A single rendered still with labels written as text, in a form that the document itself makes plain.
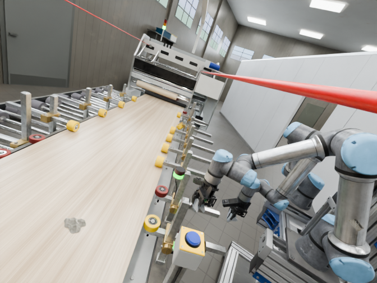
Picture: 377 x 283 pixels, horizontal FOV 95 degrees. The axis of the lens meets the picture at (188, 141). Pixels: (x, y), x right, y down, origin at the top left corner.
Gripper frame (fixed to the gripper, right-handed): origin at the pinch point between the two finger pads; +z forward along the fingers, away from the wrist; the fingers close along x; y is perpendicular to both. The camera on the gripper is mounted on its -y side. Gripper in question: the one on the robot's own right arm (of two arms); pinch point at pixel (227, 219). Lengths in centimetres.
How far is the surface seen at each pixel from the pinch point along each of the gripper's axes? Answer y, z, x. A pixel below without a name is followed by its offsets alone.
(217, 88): -6, -64, 247
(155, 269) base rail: -39, 12, -34
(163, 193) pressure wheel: -46.7, -8.1, -3.6
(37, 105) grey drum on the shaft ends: -185, -1, 70
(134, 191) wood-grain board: -63, -8, -9
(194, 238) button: -37, -41, -55
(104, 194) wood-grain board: -77, -8, -17
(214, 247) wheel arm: -13.4, -3.1, -26.0
